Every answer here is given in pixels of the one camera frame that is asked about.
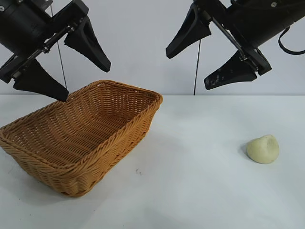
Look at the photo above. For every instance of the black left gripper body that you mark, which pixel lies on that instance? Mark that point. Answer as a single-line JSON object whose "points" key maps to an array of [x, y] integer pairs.
{"points": [[21, 21]]}

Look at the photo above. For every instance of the right gripper smudged finger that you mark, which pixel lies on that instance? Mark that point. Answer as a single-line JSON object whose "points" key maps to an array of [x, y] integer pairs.
{"points": [[231, 74]]}

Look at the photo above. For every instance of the brown woven wicker basket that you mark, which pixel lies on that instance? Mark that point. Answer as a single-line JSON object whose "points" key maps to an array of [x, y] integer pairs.
{"points": [[78, 133]]}

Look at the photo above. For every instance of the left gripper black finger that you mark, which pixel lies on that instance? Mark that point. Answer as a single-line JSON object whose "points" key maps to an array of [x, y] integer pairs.
{"points": [[38, 83], [88, 45]]}

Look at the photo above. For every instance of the pale yellow egg yolk pastry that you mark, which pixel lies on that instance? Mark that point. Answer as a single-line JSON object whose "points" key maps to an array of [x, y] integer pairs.
{"points": [[262, 150]]}

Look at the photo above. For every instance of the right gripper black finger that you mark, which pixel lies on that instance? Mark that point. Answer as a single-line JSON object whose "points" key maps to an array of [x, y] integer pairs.
{"points": [[190, 33]]}

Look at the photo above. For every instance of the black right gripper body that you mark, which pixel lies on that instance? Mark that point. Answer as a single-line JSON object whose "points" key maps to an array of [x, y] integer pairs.
{"points": [[257, 21]]}

